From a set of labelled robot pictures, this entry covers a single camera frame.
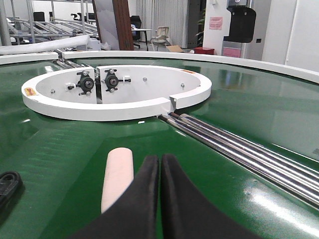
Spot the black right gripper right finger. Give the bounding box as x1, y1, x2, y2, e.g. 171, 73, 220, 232
160, 154, 258, 239

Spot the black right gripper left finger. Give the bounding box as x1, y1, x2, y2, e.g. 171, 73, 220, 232
71, 155, 159, 239

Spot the pink hand brush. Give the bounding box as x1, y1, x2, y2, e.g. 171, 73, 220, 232
101, 147, 134, 213

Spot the black cable bundle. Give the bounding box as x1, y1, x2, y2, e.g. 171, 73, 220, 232
0, 171, 23, 212

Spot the green conveyor belt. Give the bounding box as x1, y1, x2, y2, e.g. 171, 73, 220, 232
0, 58, 319, 239

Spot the white outer conveyor rim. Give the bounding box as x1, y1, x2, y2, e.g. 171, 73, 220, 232
0, 51, 319, 86

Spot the steel roller strip right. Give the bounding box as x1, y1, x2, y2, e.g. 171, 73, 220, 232
158, 113, 319, 208

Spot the steel roller strip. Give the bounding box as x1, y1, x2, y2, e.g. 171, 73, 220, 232
158, 113, 319, 208
53, 49, 91, 69

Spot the red box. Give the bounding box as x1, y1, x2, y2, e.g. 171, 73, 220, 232
194, 47, 214, 55

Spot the steel roller strip rear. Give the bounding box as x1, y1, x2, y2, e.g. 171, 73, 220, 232
53, 49, 91, 69

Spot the beige office chair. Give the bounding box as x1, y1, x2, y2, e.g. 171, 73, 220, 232
150, 26, 172, 51

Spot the black hanging panel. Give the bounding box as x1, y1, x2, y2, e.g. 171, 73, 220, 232
223, 6, 256, 43

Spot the metal roller rack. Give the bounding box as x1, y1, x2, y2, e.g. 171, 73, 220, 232
0, 0, 99, 46

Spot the white inner conveyor ring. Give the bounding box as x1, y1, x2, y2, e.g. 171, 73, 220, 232
21, 64, 212, 122

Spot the black right bearing mount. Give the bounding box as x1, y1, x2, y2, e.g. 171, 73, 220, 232
102, 69, 132, 93

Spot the black bearing mount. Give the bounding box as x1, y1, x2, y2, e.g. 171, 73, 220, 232
65, 70, 95, 96
102, 69, 132, 93

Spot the black left bearing mount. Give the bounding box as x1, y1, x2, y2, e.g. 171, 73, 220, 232
65, 70, 95, 96

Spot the pink wall notice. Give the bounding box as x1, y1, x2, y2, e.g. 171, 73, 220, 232
209, 16, 223, 30

